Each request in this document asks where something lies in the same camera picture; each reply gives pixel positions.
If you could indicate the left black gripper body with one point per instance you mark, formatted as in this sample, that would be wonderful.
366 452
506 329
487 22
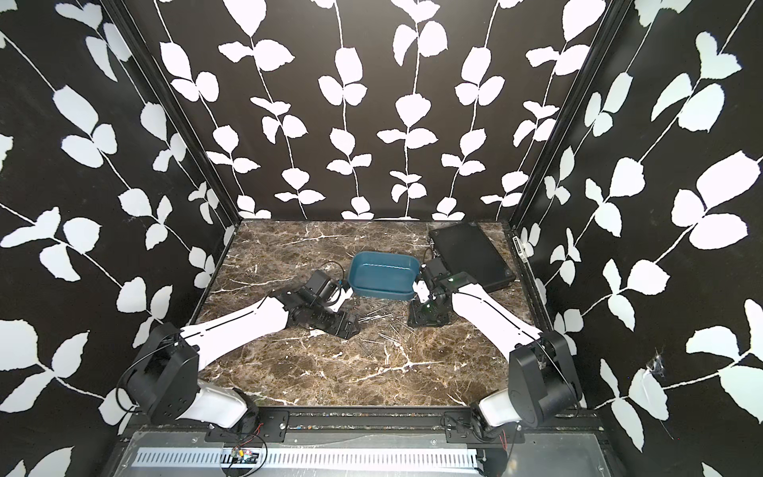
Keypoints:
330 320

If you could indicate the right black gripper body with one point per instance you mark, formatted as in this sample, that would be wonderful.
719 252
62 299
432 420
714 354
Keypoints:
428 313

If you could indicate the teal plastic storage box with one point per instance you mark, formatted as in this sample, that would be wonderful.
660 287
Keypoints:
383 275

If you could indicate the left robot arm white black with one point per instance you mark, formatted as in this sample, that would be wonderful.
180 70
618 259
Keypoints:
164 383

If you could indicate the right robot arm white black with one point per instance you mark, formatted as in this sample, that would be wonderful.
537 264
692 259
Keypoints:
542 380

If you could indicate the black carrying case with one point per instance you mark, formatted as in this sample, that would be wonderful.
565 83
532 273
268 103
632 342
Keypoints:
464 247

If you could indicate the steel nail pile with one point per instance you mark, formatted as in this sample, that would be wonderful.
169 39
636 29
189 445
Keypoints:
383 326

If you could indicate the white perforated strip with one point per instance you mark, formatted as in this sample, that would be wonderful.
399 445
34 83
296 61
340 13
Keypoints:
374 459

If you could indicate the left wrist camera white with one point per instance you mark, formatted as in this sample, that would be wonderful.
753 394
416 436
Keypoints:
327 292

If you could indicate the black front rail base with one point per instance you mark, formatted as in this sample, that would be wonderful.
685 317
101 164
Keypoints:
455 424

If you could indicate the small circuit board with wires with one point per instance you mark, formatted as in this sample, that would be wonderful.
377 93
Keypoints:
245 461

